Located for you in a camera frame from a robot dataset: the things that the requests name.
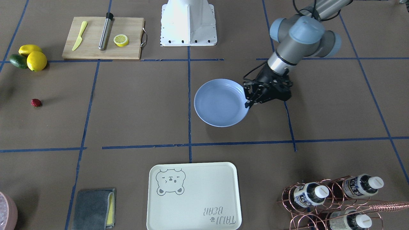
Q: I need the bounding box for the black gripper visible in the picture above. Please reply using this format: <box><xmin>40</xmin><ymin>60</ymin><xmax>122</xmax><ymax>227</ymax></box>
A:
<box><xmin>243</xmin><ymin>64</ymin><xmax>292</xmax><ymax>109</ymax></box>

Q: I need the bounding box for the blue plate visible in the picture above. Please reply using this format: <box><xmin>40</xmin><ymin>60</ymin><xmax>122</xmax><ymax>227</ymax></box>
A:
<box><xmin>193</xmin><ymin>79</ymin><xmax>249</xmax><ymax>127</ymax></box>

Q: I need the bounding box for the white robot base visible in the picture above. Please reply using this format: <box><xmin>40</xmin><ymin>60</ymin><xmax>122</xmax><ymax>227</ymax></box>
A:
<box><xmin>160</xmin><ymin>0</ymin><xmax>218</xmax><ymax>47</ymax></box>

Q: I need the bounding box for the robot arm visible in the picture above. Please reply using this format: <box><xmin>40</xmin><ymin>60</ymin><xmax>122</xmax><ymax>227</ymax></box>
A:
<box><xmin>243</xmin><ymin>0</ymin><xmax>351</xmax><ymax>109</ymax></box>

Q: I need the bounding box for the red strawberry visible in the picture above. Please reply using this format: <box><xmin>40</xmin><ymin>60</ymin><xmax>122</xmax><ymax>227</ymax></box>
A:
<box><xmin>31</xmin><ymin>99</ymin><xmax>42</xmax><ymax>107</ymax></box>

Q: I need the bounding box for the cream bear tray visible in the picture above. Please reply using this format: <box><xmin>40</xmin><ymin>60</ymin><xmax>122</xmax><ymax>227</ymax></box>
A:
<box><xmin>146</xmin><ymin>162</ymin><xmax>242</xmax><ymax>230</ymax></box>

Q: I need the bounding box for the tea bottle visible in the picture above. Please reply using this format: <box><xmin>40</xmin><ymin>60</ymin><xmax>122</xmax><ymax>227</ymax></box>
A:
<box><xmin>289</xmin><ymin>182</ymin><xmax>330</xmax><ymax>210</ymax></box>
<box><xmin>342</xmin><ymin>174</ymin><xmax>384</xmax><ymax>199</ymax></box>
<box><xmin>327</xmin><ymin>209</ymin><xmax>372</xmax><ymax>230</ymax></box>

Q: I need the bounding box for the wooden cutting board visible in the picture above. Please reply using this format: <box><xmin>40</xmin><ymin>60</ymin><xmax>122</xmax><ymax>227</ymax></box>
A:
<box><xmin>62</xmin><ymin>17</ymin><xmax>148</xmax><ymax>60</ymax></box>

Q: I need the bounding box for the lemon half slice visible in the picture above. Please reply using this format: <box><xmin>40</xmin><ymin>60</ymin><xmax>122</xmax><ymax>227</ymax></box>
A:
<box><xmin>113</xmin><ymin>34</ymin><xmax>129</xmax><ymax>47</ymax></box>

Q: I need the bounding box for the steel cylinder tool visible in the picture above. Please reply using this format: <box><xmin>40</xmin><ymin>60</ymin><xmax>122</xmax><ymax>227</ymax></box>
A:
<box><xmin>98</xmin><ymin>12</ymin><xmax>114</xmax><ymax>51</ymax></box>

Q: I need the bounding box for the tea bottle back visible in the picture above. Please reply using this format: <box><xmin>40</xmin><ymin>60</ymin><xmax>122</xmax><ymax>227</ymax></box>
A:
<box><xmin>327</xmin><ymin>209</ymin><xmax>372</xmax><ymax>230</ymax></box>

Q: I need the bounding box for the yellow plastic knife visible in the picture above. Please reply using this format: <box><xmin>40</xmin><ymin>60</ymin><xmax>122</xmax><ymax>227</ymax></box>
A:
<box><xmin>72</xmin><ymin>21</ymin><xmax>88</xmax><ymax>51</ymax></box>

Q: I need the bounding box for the grey folded cloth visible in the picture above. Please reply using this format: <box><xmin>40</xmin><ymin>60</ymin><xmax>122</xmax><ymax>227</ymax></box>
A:
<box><xmin>71</xmin><ymin>188</ymin><xmax>116</xmax><ymax>230</ymax></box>

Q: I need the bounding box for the whole yellow lemon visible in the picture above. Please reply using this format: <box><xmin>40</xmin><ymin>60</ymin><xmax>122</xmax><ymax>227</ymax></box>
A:
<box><xmin>27</xmin><ymin>51</ymin><xmax>47</xmax><ymax>72</ymax></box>

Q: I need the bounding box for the green avocado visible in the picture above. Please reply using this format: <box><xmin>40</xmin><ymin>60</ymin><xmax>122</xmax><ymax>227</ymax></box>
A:
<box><xmin>9</xmin><ymin>54</ymin><xmax>28</xmax><ymax>69</ymax></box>

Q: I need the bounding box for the pink bowl with ice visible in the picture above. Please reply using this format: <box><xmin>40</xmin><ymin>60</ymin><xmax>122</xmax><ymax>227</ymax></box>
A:
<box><xmin>0</xmin><ymin>192</ymin><xmax>18</xmax><ymax>230</ymax></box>

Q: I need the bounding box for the copper wire bottle rack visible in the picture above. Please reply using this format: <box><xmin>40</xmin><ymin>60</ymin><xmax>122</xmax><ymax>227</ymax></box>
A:
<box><xmin>277</xmin><ymin>176</ymin><xmax>408</xmax><ymax>230</ymax></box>

